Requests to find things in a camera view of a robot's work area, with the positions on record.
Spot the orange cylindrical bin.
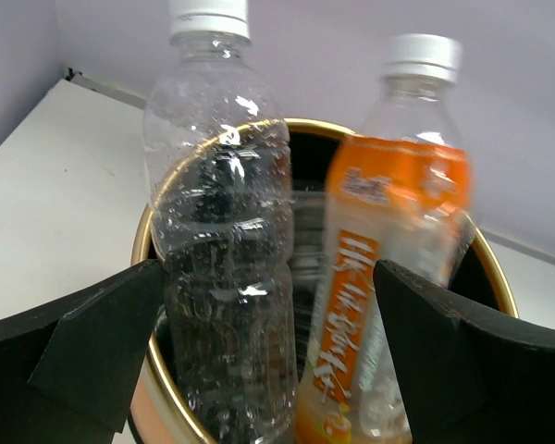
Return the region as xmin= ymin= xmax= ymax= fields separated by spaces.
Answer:
xmin=128 ymin=118 xmax=518 ymax=443

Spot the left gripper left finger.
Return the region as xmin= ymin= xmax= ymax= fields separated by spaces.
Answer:
xmin=0 ymin=260 xmax=165 ymax=443

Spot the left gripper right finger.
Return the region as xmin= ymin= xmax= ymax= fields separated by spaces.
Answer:
xmin=374 ymin=260 xmax=555 ymax=443

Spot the clear unlabelled bottle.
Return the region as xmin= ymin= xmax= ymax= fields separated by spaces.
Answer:
xmin=143 ymin=1 xmax=298 ymax=443

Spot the orange label bottle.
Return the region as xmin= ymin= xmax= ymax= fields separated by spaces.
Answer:
xmin=294 ymin=33 xmax=471 ymax=443

